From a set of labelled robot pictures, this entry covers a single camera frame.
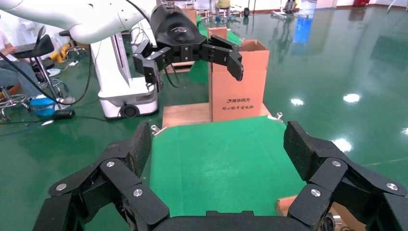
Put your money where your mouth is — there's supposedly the green tablecloth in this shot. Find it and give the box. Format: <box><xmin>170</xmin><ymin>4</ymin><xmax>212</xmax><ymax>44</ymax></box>
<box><xmin>149</xmin><ymin>115</ymin><xmax>306</xmax><ymax>218</ymax></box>

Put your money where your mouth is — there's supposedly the black round stool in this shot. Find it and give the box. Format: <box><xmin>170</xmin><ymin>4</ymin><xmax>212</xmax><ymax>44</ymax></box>
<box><xmin>59</xmin><ymin>29</ymin><xmax>87</xmax><ymax>61</ymax></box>

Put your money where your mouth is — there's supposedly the tall printed cardboard box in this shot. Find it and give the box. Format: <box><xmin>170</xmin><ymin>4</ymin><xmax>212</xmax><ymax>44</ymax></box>
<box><xmin>208</xmin><ymin>27</ymin><xmax>270</xmax><ymax>123</ymax></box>

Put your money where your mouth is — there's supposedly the black floor power brick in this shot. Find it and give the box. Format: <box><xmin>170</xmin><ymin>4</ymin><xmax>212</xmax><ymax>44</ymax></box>
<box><xmin>52</xmin><ymin>110</ymin><xmax>76</xmax><ymax>120</ymax></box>

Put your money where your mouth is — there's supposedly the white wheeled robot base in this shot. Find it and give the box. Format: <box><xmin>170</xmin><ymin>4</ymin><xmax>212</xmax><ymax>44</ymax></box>
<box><xmin>90</xmin><ymin>32</ymin><xmax>159</xmax><ymax>119</ymax></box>

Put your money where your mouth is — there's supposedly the black office chair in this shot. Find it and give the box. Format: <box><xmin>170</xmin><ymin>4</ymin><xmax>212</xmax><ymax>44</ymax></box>
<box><xmin>13</xmin><ymin>25</ymin><xmax>69</xmax><ymax>109</ymax></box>

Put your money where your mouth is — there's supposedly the flat brown board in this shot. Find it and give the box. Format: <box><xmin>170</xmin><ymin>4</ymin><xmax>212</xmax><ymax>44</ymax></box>
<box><xmin>162</xmin><ymin>102</ymin><xmax>271</xmax><ymax>129</ymax></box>

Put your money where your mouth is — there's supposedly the long black hanging cable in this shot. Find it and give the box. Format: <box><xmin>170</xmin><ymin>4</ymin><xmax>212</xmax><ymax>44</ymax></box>
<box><xmin>0</xmin><ymin>51</ymin><xmax>94</xmax><ymax>106</ymax></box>

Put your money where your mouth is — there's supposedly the chrome stool frame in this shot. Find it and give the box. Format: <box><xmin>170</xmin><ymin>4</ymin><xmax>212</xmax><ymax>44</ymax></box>
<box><xmin>0</xmin><ymin>86</ymin><xmax>30</xmax><ymax>122</ymax></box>

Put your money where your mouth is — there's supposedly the distant person in yellow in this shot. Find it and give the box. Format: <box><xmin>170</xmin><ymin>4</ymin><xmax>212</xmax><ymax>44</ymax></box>
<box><xmin>215</xmin><ymin>0</ymin><xmax>232</xmax><ymax>18</ymax></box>

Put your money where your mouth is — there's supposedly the blue plastic bucket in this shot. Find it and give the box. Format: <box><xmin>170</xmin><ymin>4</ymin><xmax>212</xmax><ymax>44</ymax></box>
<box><xmin>30</xmin><ymin>97</ymin><xmax>57</xmax><ymax>117</ymax></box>

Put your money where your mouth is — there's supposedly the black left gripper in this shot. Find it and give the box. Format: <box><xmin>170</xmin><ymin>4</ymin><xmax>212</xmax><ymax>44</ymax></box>
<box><xmin>132</xmin><ymin>4</ymin><xmax>245</xmax><ymax>85</ymax></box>

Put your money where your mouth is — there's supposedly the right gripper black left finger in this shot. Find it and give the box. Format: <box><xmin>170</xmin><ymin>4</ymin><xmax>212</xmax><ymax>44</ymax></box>
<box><xmin>32</xmin><ymin>122</ymin><xmax>170</xmax><ymax>231</ymax></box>

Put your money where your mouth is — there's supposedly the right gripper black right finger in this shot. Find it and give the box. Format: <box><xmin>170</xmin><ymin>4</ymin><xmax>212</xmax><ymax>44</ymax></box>
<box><xmin>283</xmin><ymin>121</ymin><xmax>408</xmax><ymax>231</ymax></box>

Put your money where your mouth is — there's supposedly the seated person in jeans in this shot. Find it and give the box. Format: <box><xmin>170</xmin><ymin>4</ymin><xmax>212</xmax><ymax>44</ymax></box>
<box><xmin>0</xmin><ymin>14</ymin><xmax>40</xmax><ymax>100</ymax></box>

